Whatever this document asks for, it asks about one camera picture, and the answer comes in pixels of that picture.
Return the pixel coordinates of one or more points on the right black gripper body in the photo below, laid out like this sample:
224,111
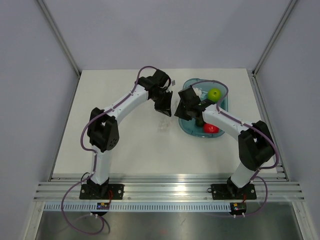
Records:
187,108

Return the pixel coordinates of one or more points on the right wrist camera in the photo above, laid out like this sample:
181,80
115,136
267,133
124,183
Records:
197,91

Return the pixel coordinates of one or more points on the clear zip top bag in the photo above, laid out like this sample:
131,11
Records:
167,123

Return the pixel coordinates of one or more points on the white slotted cable duct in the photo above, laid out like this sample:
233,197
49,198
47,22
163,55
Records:
212,207

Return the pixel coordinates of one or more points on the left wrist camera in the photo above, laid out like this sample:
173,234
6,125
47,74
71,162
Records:
172,82

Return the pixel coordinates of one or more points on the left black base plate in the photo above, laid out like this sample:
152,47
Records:
101,192

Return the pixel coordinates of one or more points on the aluminium mounting rail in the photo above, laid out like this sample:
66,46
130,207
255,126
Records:
170,188

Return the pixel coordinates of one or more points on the teal plastic tray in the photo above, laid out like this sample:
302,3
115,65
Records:
211,111

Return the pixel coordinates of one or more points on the right small circuit board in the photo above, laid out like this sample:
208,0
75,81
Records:
238,208

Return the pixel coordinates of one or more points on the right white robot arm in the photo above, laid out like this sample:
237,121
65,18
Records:
255,144

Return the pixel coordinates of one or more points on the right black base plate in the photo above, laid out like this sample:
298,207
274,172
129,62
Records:
221,191

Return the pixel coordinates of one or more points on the left small circuit board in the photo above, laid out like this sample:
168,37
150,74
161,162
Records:
103,206

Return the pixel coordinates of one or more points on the left aluminium frame post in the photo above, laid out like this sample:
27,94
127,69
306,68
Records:
58,36

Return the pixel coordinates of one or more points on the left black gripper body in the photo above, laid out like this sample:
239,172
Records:
157,96

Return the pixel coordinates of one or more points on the dark green avocado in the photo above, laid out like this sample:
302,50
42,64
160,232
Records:
199,123

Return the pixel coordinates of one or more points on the small circuit board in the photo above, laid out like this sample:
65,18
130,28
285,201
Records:
103,206
238,208

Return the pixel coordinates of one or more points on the red apple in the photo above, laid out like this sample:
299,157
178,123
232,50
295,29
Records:
210,129

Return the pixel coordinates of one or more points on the aluminium frame post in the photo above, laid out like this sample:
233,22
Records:
275,35
58,36

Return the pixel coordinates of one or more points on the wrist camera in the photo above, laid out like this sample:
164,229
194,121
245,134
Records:
172,82
197,91

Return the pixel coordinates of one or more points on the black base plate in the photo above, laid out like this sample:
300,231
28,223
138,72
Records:
221,191
101,192

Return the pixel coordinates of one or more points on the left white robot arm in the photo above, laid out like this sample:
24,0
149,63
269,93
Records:
103,132

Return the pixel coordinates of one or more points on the green apple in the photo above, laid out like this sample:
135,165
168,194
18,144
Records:
214,95

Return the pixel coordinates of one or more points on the right aluminium frame post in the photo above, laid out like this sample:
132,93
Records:
275,35

